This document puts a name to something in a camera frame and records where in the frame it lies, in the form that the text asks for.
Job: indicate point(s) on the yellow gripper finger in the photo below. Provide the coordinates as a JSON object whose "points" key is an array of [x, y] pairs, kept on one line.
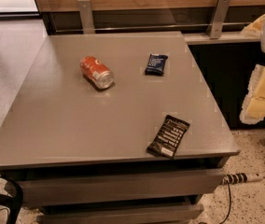
{"points": [[254, 28], [253, 107]]}

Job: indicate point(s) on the red coke can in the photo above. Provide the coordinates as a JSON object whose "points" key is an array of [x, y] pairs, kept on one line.
{"points": [[97, 72]]}

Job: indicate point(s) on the grey side shelf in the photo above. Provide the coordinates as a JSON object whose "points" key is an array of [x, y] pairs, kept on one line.
{"points": [[225, 38]]}

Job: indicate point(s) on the white power strip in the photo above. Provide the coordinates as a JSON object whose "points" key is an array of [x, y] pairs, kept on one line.
{"points": [[241, 178]]}

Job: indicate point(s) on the dark blue snack packet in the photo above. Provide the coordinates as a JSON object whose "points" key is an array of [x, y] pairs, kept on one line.
{"points": [[156, 64]]}

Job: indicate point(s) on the black snack bar wrapper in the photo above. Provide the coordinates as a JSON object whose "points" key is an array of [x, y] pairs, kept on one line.
{"points": [[168, 138]]}

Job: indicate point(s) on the lower grey drawer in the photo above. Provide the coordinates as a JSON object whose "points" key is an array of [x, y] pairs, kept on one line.
{"points": [[173, 214]]}

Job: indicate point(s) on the grey drawer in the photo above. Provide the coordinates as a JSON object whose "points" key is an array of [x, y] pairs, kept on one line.
{"points": [[112, 188], [173, 214]]}

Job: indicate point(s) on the grey drawer cabinet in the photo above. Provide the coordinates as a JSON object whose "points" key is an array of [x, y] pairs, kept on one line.
{"points": [[62, 126]]}

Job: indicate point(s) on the upper grey drawer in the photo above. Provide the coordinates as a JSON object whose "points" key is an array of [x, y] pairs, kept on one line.
{"points": [[112, 188]]}

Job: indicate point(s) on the right metal bracket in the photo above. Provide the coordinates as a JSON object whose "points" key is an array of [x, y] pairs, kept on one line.
{"points": [[215, 26]]}

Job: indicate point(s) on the metal bracket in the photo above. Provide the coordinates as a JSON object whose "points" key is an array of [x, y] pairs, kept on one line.
{"points": [[86, 16], [215, 26]]}

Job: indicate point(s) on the left metal bracket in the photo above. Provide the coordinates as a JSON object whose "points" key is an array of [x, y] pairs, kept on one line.
{"points": [[86, 16]]}

